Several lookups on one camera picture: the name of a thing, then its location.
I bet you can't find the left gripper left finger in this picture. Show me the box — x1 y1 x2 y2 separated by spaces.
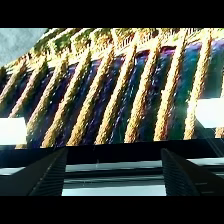
0 146 69 197

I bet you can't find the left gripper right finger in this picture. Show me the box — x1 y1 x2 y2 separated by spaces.
160 147 224 197

